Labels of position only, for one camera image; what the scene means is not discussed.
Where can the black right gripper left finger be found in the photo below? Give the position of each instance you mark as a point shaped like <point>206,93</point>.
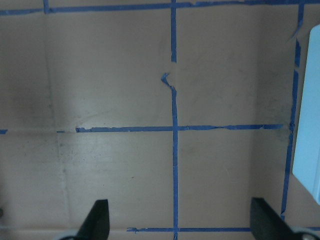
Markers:
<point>96,225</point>

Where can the light blue plastic bin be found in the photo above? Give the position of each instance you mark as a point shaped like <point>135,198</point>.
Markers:
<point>306,164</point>

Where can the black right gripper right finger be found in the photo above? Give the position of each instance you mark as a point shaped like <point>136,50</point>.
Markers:
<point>266,224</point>

